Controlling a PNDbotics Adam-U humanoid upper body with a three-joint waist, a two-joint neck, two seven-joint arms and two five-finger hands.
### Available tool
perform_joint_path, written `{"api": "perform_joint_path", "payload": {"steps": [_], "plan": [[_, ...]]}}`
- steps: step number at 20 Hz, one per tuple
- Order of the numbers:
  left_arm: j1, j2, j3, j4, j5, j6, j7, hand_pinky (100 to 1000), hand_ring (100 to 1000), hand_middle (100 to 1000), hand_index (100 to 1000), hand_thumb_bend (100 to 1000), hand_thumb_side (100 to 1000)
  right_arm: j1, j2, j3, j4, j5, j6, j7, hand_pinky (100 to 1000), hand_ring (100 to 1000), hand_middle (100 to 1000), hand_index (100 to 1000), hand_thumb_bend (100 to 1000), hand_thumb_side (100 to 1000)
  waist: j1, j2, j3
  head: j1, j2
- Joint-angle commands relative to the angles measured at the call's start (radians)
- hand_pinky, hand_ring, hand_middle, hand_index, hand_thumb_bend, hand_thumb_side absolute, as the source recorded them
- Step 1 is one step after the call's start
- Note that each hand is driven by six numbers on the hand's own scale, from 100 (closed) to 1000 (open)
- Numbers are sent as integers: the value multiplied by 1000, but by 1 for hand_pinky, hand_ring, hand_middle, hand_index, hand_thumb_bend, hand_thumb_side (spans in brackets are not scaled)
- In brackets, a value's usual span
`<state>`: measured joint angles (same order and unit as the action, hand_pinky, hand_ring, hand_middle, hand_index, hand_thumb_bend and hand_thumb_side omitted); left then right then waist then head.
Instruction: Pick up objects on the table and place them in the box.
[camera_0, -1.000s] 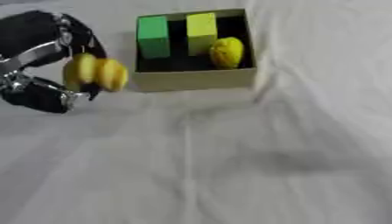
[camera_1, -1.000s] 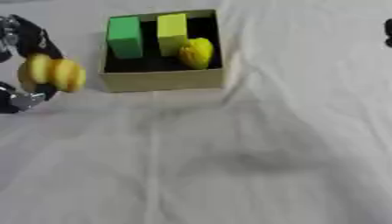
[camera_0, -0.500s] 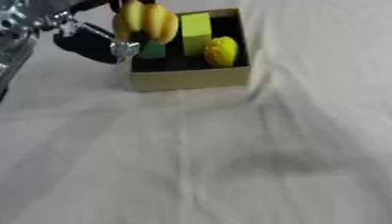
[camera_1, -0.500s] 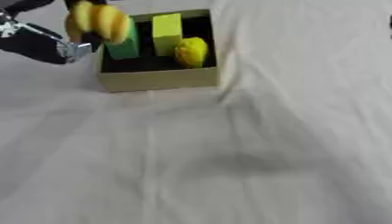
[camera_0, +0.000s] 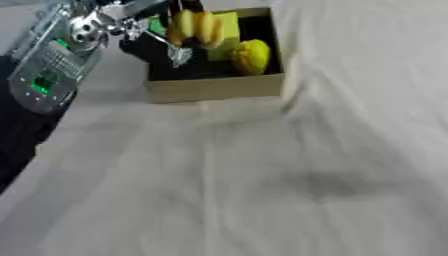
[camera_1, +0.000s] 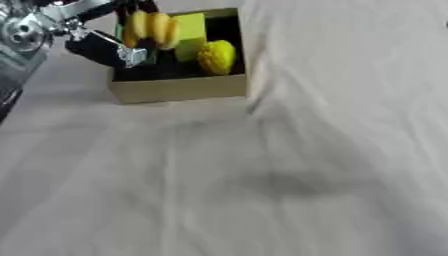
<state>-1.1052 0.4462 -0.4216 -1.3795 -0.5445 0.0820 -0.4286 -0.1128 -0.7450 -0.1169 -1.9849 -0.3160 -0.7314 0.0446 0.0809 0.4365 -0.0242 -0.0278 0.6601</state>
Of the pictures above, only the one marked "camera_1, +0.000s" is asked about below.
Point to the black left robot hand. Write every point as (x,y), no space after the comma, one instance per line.
(96,46)

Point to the yellow toy banana bunch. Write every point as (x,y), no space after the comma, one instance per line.
(153,28)

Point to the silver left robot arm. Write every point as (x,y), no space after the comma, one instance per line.
(23,33)

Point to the tan cardboard box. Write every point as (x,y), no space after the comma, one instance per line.
(175,85)

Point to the yellow-green block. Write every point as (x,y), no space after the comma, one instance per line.
(191,33)

